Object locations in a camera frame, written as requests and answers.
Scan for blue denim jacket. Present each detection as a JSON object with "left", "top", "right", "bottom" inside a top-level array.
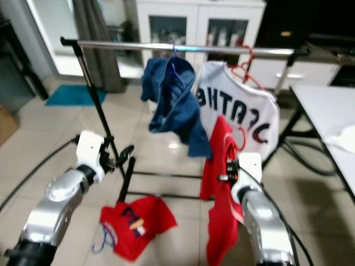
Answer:
[{"left": 140, "top": 55, "right": 212, "bottom": 160}]

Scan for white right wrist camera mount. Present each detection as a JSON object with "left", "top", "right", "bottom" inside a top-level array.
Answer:
[{"left": 233, "top": 152, "right": 264, "bottom": 203}]

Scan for chrome and black clothes rack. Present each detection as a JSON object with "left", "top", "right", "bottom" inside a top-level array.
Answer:
[{"left": 60, "top": 36, "right": 314, "bottom": 203}]

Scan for black television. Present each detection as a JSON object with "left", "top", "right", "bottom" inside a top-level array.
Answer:
[{"left": 255, "top": 0, "right": 355, "bottom": 56}]

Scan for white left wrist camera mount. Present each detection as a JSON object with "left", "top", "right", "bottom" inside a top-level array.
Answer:
[{"left": 75, "top": 130, "right": 106, "bottom": 182}]

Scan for blue wire hanger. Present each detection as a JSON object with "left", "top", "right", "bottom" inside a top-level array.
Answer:
[
  {"left": 92, "top": 227, "right": 117, "bottom": 254},
  {"left": 166, "top": 44, "right": 186, "bottom": 84}
]

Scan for red knit shirt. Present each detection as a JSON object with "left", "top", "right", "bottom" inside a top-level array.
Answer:
[{"left": 199, "top": 115, "right": 247, "bottom": 266}]

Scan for cardboard box with black lettering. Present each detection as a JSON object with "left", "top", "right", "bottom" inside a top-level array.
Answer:
[{"left": 0, "top": 105, "right": 18, "bottom": 146}]

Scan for teal floor mat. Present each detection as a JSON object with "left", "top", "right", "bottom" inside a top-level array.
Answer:
[{"left": 44, "top": 85, "right": 106, "bottom": 107}]

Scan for black floor hose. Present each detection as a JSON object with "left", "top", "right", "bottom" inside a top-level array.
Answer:
[{"left": 277, "top": 139, "right": 339, "bottom": 178}]

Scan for white drawer unit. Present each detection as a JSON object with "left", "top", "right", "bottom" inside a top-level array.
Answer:
[{"left": 255, "top": 55, "right": 344, "bottom": 89}]

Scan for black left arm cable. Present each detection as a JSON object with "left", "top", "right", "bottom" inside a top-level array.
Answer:
[{"left": 0, "top": 136, "right": 78, "bottom": 214}]

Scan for white glass-door cabinet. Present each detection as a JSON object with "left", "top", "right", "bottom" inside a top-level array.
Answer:
[{"left": 136, "top": 0, "right": 267, "bottom": 78}]

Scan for red shirt with navy print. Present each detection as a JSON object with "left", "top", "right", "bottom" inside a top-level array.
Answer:
[{"left": 100, "top": 194, "right": 178, "bottom": 262}]

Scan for glass balcony door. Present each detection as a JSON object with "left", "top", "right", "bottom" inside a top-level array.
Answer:
[{"left": 25, "top": 0, "right": 145, "bottom": 78}]

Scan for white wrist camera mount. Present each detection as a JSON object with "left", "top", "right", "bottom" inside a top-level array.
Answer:
[
  {"left": 233, "top": 152, "right": 264, "bottom": 203},
  {"left": 75, "top": 130, "right": 106, "bottom": 182}
]

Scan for white jersey with lettering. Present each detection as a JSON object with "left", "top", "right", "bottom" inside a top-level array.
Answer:
[{"left": 196, "top": 60, "right": 280, "bottom": 161}]

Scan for red plastic hanger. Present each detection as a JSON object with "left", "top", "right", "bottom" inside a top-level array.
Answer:
[
  {"left": 230, "top": 44, "right": 267, "bottom": 92},
  {"left": 225, "top": 126, "right": 249, "bottom": 161}
]

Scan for grey curtain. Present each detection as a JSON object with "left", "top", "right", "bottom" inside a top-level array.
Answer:
[{"left": 72, "top": 0, "right": 123, "bottom": 94}]

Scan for white jeans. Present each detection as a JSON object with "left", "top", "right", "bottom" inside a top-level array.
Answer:
[{"left": 323, "top": 125, "right": 355, "bottom": 153}]

